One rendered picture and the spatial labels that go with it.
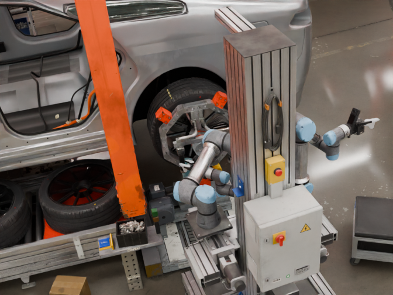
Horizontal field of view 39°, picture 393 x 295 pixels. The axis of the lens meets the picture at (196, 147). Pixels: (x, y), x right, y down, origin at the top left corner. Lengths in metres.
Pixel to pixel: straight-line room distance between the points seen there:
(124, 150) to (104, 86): 0.48
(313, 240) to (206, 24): 1.67
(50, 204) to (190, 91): 1.32
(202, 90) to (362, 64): 3.13
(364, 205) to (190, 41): 1.70
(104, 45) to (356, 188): 2.58
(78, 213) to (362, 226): 1.99
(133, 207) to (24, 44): 2.39
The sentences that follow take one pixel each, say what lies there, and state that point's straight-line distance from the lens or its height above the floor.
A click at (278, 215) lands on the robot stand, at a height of 1.23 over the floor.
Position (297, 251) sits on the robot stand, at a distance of 2.95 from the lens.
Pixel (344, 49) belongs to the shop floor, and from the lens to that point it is 7.04.
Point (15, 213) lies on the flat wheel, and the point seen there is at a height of 0.50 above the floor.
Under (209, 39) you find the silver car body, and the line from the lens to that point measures 3.90.
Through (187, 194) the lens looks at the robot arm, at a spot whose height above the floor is 1.02.
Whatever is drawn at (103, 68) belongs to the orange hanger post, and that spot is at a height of 1.67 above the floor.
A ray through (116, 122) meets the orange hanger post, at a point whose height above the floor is 1.30.
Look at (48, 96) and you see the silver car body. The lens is 4.82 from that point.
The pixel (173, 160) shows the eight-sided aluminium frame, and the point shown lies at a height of 0.71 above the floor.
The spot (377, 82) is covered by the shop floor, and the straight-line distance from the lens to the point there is 6.37.
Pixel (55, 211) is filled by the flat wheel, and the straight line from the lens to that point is 4.18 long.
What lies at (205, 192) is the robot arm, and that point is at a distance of 3.21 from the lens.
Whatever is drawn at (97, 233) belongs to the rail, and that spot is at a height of 0.37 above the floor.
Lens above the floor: 3.12
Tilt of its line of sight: 36 degrees down
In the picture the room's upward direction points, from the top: 7 degrees counter-clockwise
